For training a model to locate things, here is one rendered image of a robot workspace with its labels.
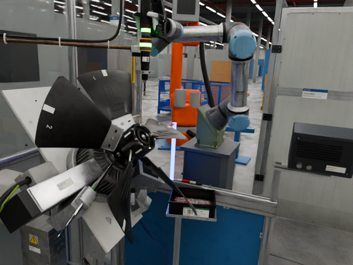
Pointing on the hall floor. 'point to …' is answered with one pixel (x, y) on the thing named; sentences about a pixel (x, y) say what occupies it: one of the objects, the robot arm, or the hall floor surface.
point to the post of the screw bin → (177, 241)
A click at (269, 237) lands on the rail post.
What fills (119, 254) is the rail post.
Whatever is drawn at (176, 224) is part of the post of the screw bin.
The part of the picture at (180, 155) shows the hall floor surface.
